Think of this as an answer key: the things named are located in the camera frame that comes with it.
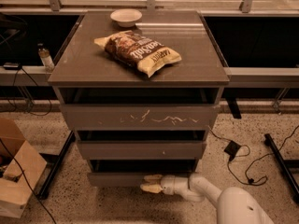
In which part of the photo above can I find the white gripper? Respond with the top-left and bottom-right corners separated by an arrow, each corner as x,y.
140,175 -> 187,196

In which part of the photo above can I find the grey bottom drawer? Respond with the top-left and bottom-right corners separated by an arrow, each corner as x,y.
88,160 -> 198,187

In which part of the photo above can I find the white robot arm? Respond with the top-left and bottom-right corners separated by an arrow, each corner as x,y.
140,173 -> 274,224

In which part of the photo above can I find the grey three-drawer cabinet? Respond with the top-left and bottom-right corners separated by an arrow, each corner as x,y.
49,11 -> 229,178

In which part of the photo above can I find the grey middle drawer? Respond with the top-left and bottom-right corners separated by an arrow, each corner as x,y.
77,131 -> 206,160

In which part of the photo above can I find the grey scratched top drawer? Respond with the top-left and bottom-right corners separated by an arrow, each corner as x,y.
61,105 -> 220,131

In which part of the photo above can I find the black power adapter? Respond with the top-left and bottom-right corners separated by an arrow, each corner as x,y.
224,141 -> 241,157

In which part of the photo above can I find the brown yellow chip bag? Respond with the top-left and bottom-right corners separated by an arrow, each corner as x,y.
94,30 -> 181,77

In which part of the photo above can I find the cardboard box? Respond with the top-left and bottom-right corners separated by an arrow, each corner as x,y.
0,118 -> 47,218

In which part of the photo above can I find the small clear bottle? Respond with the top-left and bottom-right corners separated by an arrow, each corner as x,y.
37,43 -> 54,73

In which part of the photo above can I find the white ceramic bowl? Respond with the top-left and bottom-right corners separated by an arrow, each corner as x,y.
110,8 -> 142,28

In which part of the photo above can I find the black device on ledge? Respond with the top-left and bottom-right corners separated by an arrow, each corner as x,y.
3,63 -> 21,71

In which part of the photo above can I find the black adapter cable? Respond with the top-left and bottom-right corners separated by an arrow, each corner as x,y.
207,124 -> 299,187

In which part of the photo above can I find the black left floor rail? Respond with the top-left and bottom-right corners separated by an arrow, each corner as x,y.
37,132 -> 76,200

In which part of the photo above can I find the black floor rail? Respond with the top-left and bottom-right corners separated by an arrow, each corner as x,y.
37,132 -> 76,200
264,133 -> 299,203

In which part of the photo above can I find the black right floor rail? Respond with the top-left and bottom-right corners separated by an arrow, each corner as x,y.
264,133 -> 299,203

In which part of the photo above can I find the black cable over box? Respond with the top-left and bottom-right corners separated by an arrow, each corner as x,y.
0,138 -> 58,224

